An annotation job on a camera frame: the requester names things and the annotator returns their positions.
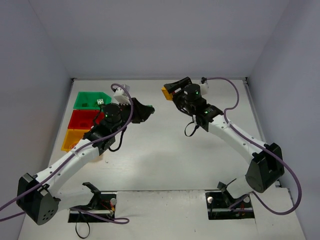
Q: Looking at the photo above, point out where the yellow lego brick piece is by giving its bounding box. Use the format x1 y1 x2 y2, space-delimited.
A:
161 86 173 101

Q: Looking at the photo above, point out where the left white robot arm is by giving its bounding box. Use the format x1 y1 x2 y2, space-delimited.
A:
16 83 155 226

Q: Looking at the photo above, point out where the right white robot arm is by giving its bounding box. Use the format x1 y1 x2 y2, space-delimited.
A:
161 77 285 199

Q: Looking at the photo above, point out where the green plastic bin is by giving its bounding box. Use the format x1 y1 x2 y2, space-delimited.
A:
73 91 112 110

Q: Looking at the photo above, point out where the red plastic bin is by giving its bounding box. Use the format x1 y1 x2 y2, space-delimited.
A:
67 109 104 130

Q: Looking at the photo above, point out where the yellow plastic bin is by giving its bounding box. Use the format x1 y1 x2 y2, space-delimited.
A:
61 129 89 152

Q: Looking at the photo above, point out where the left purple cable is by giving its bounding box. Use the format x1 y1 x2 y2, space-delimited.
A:
0 83 135 225

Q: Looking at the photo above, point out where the purple cable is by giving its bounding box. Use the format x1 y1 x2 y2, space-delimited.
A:
206 76 303 216
0 83 135 225

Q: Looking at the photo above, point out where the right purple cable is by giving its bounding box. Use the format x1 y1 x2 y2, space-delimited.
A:
206 76 303 216

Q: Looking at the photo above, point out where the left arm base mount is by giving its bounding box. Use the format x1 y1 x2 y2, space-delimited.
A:
67 192 117 223

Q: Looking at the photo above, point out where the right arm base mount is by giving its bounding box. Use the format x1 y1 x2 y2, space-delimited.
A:
205 190 255 221

